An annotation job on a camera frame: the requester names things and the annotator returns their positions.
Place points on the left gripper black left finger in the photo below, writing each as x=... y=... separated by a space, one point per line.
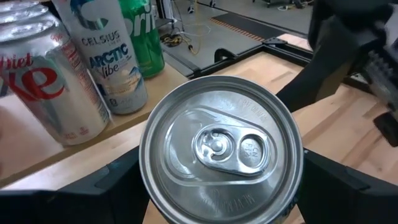
x=62 y=208

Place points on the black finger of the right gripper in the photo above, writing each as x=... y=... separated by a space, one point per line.
x=326 y=56
x=388 y=129

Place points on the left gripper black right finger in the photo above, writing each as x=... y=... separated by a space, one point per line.
x=348 y=205

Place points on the green Sprite can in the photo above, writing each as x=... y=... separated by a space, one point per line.
x=217 y=102
x=146 y=40

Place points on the white Celsius Arctic Vibe can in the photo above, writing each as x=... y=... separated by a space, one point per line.
x=109 y=62

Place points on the black aluminium table frame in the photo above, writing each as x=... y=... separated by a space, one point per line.
x=280 y=49

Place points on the wooden shelf black metal frame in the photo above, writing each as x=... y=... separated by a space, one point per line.
x=31 y=149

